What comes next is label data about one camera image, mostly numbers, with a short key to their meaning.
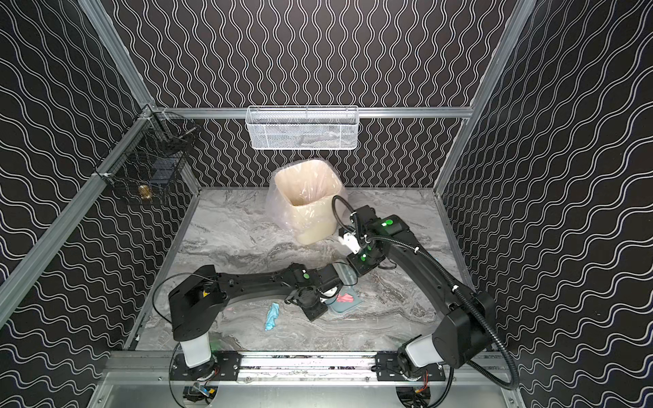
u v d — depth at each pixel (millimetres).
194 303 467
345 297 857
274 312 836
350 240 725
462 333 400
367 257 644
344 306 856
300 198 1002
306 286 608
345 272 700
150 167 934
